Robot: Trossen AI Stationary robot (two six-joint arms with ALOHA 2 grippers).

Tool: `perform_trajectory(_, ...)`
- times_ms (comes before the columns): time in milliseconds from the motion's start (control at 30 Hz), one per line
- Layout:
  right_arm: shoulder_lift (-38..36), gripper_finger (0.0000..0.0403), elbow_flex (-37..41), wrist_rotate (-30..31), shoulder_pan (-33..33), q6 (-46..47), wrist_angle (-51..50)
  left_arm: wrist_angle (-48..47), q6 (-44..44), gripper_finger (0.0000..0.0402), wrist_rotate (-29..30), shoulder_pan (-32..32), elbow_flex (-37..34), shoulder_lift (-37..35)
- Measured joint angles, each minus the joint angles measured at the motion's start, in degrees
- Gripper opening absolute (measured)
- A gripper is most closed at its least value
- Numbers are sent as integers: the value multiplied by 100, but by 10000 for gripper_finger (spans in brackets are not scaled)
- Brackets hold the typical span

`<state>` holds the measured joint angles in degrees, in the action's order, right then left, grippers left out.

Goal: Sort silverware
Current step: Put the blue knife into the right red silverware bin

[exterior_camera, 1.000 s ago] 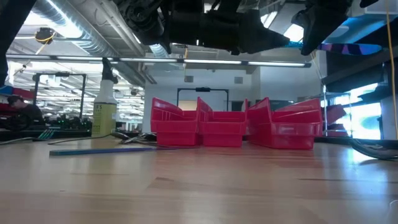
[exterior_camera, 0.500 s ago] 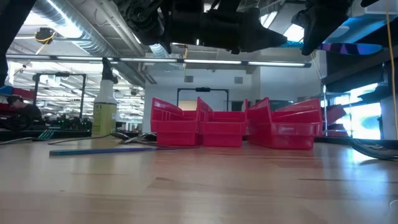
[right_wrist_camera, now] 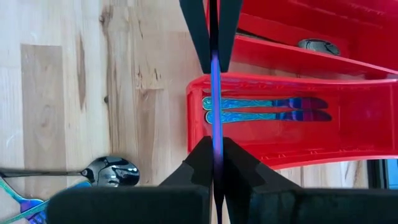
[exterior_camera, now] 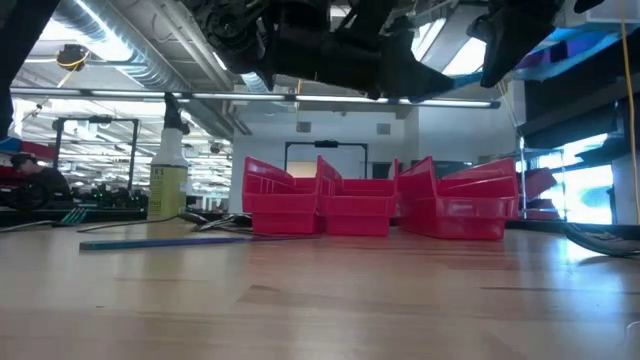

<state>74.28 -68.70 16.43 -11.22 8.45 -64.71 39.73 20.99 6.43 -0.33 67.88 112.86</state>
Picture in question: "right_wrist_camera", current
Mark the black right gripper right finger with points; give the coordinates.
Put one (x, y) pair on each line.
(311, 208)

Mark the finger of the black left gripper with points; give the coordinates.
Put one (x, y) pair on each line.
(199, 28)
(229, 28)

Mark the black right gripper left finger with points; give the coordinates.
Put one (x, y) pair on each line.
(140, 205)

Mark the iridescent fork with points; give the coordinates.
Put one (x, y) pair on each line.
(81, 184)
(29, 205)

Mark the iridescent table knife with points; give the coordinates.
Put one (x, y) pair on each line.
(242, 103)
(216, 102)
(242, 117)

